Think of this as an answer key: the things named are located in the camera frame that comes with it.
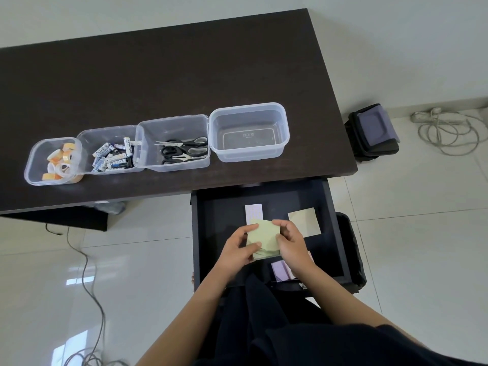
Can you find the person's left hand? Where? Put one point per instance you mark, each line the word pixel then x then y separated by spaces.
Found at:
pixel 232 255

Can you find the person's right hand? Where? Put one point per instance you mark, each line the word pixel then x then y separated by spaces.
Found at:
pixel 295 251

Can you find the person's right thumb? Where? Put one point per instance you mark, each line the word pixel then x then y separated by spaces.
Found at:
pixel 281 242

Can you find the person's left thumb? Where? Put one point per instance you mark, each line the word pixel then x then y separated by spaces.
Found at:
pixel 254 246

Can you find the green sticky note pad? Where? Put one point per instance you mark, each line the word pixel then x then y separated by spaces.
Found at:
pixel 265 236

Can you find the person's left forearm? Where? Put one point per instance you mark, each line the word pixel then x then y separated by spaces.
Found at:
pixel 183 320

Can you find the person's right forearm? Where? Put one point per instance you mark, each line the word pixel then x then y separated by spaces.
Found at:
pixel 350 304

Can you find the purple sticky note pad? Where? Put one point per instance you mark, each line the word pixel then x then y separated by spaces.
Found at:
pixel 281 269

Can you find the yellow sticky note pad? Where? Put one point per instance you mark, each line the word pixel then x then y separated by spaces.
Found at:
pixel 305 221

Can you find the pale pink sticky note pad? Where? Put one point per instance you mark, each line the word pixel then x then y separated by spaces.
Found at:
pixel 254 213

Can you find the open dark desk drawer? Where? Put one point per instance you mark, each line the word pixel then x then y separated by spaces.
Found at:
pixel 221 213

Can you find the black bin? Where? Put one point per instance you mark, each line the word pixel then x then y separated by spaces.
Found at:
pixel 352 255

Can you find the person's dark clothing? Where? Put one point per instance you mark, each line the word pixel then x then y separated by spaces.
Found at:
pixel 289 339

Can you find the empty clear plastic container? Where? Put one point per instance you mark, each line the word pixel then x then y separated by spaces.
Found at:
pixel 247 125

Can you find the black bag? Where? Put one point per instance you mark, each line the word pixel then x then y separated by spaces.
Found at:
pixel 375 150

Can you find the clear container with scissors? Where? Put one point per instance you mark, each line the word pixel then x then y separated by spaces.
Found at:
pixel 171 127

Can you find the purple flat pouch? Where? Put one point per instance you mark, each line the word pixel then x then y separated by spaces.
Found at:
pixel 377 125

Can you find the pile of batteries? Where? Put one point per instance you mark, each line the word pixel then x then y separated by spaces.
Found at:
pixel 112 158

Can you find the white power strip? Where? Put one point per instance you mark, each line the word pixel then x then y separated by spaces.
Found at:
pixel 423 116

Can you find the clear container with batteries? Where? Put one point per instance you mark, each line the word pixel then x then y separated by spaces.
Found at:
pixel 89 139

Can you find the dark wooden desk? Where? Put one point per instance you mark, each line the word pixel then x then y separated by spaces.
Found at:
pixel 152 72

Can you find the pile of tape rolls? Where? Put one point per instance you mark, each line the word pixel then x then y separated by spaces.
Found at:
pixel 61 163

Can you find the clear container with tape rolls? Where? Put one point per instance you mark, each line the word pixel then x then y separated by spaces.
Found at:
pixel 34 160

